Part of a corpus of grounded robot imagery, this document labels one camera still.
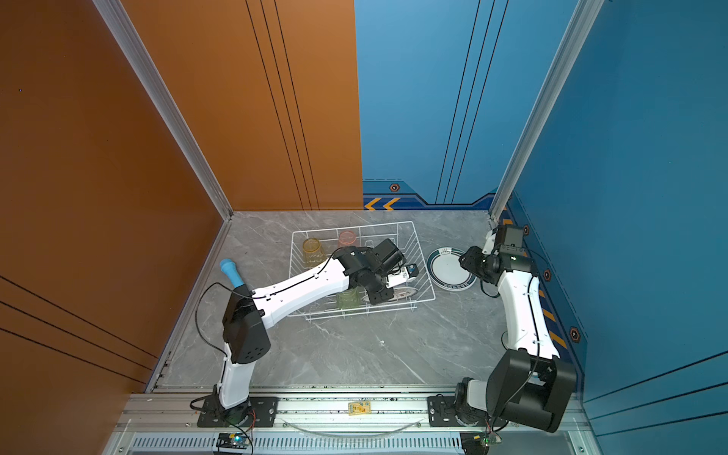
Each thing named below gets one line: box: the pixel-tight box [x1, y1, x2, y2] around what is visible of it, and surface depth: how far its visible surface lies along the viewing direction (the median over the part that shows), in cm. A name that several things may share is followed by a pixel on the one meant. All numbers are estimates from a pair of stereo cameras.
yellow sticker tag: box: [347, 400, 372, 417], surface depth 75 cm
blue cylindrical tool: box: [219, 257, 246, 290], surface depth 101 cm
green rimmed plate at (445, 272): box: [426, 246, 477, 292], surface depth 102 cm
